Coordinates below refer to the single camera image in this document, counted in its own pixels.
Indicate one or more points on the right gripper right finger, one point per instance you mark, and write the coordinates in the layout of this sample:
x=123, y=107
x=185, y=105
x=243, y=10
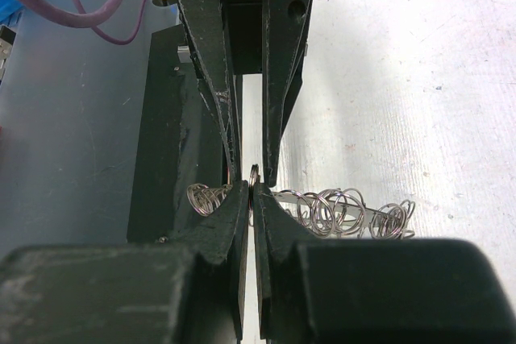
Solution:
x=289, y=280

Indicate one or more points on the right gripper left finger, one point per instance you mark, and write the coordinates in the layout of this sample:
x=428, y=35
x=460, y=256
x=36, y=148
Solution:
x=214, y=307

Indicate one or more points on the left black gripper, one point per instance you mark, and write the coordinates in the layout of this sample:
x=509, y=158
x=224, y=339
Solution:
x=265, y=37

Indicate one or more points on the round metal keyring disc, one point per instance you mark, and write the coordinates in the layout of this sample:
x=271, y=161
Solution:
x=342, y=213

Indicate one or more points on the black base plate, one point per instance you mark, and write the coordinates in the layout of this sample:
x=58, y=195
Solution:
x=179, y=145

